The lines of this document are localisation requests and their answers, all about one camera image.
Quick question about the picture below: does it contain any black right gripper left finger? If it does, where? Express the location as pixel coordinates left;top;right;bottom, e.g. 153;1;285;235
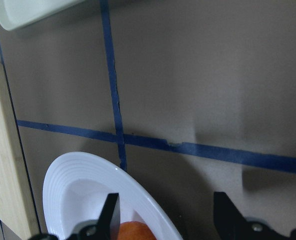
96;193;120;240

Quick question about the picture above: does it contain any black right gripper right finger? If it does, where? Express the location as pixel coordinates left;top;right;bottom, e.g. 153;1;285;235
213;191;248;240

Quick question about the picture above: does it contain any orange fruit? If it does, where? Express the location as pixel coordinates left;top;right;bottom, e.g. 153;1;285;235
117;221;156;240

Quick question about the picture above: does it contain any white ribbed plate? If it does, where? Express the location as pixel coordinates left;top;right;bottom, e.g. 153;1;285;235
42;152;182;240

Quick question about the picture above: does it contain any cream bear tray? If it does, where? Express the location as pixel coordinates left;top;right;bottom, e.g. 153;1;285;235
0;0;82;31

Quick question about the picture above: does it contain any bamboo cutting board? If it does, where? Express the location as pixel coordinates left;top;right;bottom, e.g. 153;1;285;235
0;64;39;240

